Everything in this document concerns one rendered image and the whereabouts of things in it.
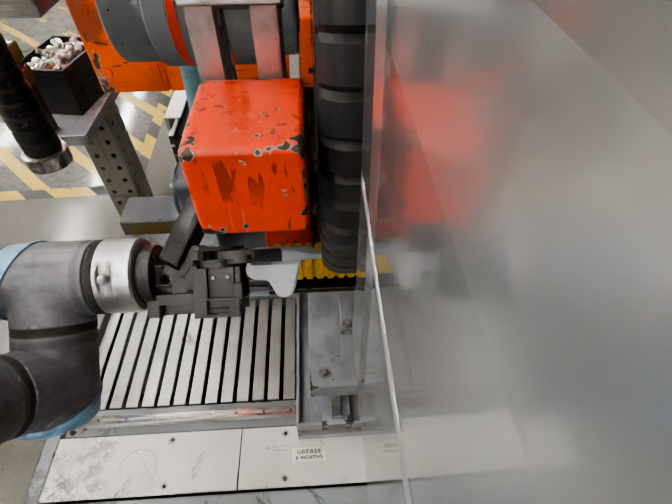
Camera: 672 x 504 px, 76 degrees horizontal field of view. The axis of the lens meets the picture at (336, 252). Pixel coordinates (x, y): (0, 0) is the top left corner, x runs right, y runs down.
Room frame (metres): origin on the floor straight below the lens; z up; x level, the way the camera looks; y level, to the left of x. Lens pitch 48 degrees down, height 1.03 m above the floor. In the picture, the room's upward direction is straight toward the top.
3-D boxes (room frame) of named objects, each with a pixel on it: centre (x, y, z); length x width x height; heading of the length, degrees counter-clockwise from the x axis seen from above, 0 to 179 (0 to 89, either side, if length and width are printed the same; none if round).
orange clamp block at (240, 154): (0.26, 0.06, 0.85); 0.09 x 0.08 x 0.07; 3
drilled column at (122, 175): (1.14, 0.70, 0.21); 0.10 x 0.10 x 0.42; 3
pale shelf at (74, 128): (1.11, 0.70, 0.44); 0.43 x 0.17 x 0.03; 3
